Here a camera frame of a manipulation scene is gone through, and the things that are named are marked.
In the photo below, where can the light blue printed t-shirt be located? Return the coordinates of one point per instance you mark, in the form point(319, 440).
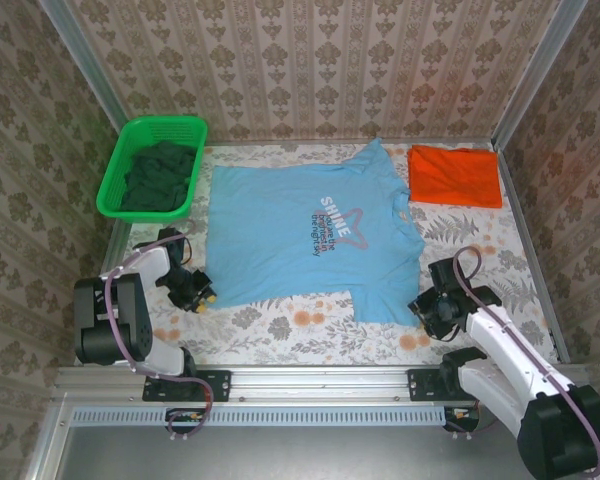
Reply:
point(270, 225)

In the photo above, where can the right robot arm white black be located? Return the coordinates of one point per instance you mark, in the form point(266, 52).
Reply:
point(495, 395)

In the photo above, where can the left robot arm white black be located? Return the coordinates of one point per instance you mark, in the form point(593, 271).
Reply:
point(105, 325)

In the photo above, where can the green plastic basket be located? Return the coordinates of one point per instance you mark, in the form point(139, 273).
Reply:
point(145, 216)

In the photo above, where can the floral patterned table cloth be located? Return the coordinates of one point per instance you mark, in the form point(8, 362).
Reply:
point(305, 340)

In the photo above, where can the small black controller board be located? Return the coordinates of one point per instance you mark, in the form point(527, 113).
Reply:
point(462, 417)
point(185, 417)

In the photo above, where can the dark green t-shirt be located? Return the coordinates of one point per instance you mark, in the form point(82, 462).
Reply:
point(155, 180)

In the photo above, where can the orange folded t-shirt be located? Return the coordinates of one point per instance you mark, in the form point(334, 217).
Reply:
point(455, 175)

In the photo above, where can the grey metal panel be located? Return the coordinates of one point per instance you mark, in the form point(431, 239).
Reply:
point(305, 455)

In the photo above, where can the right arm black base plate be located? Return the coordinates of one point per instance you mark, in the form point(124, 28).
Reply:
point(422, 385)

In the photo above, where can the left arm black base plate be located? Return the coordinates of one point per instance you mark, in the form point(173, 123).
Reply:
point(215, 385)

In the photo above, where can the aluminium side rail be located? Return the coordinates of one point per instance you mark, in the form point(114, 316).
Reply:
point(116, 245)
point(534, 250)

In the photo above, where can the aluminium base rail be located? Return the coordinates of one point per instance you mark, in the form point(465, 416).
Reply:
point(320, 382)

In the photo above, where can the aluminium frame post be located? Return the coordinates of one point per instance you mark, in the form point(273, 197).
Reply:
point(550, 50)
point(77, 50)

